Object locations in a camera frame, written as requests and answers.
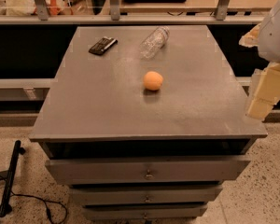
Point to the bottom grey drawer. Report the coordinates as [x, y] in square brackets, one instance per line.
[116, 212]

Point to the grey drawer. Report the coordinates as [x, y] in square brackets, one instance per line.
[116, 212]
[146, 169]
[146, 194]

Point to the orange fruit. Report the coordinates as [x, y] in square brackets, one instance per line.
[152, 81]

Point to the black stand leg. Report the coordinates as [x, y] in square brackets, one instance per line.
[5, 207]

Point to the grey metal railing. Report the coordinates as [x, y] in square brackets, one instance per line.
[39, 12]

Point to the middle grey drawer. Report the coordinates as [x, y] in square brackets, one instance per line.
[146, 194]

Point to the black chocolate bar package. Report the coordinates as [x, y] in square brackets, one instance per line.
[103, 45]

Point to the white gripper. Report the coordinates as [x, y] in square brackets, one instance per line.
[275, 34]

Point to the top grey drawer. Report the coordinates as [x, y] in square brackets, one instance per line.
[146, 169]

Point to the grey drawer cabinet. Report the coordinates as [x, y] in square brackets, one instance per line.
[97, 106]

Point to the clear plastic water bottle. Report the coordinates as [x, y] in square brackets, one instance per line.
[154, 42]

